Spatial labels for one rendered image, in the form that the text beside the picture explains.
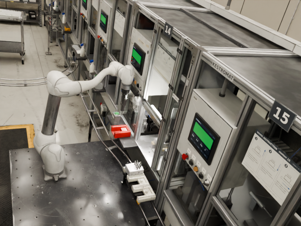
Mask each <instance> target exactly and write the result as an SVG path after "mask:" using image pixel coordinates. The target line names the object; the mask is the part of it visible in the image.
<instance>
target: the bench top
mask: <svg viewBox="0 0 301 226"><path fill-rule="evenodd" d="M60 146H61V147H62V148H63V150H64V170H65V174H66V175H67V178H61V179H58V182H57V183H56V182H55V181H54V180H49V181H44V172H43V169H42V166H43V165H44V163H43V160H42V158H41V156H40V155H39V154H38V153H37V151H36V149H35V148H23V149H14V150H10V151H9V159H10V178H11V196H12V213H13V226H144V225H145V221H144V220H145V218H144V216H143V214H142V212H141V209H140V207H139V205H138V203H137V201H136V200H134V198H133V196H132V194H131V192H130V190H129V187H128V185H127V184H121V182H122V181H123V176H124V175H123V170H122V168H121V166H120V164H119V163H118V161H117V160H116V158H115V157H114V156H113V155H112V154H111V153H110V152H109V151H107V150H106V147H105V146H104V145H103V143H102V142H101V141H94V142H85V143H73V144H63V145H60ZM28 151H29V152H28ZM111 151H112V152H113V154H114V155H115V156H116V157H117V159H118V160H119V161H120V163H121V165H122V167H125V164H130V161H129V160H128V159H127V157H126V156H125V155H124V154H123V152H122V151H121V150H120V149H119V148H114V149H111ZM15 160H17V161H15ZM140 205H141V207H142V209H143V211H144V213H145V216H146V218H149V217H155V216H157V214H156V212H155V210H154V208H153V206H152V204H151V203H150V201H147V202H142V203H140Z"/></svg>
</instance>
